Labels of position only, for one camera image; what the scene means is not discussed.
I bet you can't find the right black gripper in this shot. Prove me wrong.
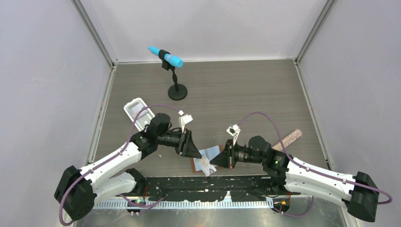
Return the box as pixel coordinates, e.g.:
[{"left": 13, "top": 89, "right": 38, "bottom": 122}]
[{"left": 210, "top": 139, "right": 265, "bottom": 169}]

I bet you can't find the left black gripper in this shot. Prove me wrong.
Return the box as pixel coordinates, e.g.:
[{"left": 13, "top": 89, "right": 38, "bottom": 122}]
[{"left": 157, "top": 128, "right": 201, "bottom": 158}]

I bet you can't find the brown leather card holder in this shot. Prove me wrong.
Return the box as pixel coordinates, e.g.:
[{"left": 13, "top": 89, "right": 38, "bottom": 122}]
[{"left": 191, "top": 145, "right": 223, "bottom": 173}]

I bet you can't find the VIP card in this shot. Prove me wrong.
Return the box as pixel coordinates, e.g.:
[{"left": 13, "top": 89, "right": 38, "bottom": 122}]
[{"left": 193, "top": 156, "right": 217, "bottom": 176}]

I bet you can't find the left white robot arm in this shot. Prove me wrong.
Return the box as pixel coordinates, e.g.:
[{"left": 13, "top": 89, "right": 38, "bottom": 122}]
[{"left": 54, "top": 112, "right": 202, "bottom": 226}]

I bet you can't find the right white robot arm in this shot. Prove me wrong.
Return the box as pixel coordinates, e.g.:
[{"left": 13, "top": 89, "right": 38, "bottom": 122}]
[{"left": 210, "top": 136, "right": 379, "bottom": 222}]

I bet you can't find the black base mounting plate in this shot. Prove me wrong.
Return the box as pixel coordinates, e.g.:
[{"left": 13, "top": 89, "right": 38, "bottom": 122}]
[{"left": 114, "top": 175, "right": 301, "bottom": 203}]

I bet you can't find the black microphone stand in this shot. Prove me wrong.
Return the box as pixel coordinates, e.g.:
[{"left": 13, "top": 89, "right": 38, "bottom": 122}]
[{"left": 167, "top": 67, "right": 188, "bottom": 101}]

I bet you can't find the pink glitter stick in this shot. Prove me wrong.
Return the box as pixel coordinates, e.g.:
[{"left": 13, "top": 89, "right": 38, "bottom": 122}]
[{"left": 272, "top": 129, "right": 303, "bottom": 151}]

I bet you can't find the white perforated plastic basket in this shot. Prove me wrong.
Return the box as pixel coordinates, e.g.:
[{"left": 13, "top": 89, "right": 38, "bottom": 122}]
[{"left": 123, "top": 97, "right": 155, "bottom": 131}]

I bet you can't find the blue toy microphone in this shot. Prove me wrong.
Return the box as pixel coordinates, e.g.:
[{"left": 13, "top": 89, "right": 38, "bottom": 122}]
[{"left": 148, "top": 46, "right": 183, "bottom": 70}]

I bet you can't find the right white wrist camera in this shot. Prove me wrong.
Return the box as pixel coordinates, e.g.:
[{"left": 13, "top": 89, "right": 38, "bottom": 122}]
[{"left": 226, "top": 124, "right": 241, "bottom": 145}]

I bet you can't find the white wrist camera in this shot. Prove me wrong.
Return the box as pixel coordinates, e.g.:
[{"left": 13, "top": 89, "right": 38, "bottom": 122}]
[
  {"left": 226, "top": 124, "right": 241, "bottom": 145},
  {"left": 178, "top": 110, "right": 193, "bottom": 132}
]

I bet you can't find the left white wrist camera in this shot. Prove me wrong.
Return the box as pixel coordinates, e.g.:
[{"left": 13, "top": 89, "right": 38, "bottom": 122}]
[{"left": 178, "top": 110, "right": 193, "bottom": 132}]

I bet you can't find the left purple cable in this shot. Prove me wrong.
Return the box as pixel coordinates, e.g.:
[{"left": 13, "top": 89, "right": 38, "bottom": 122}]
[{"left": 58, "top": 104, "right": 185, "bottom": 227}]

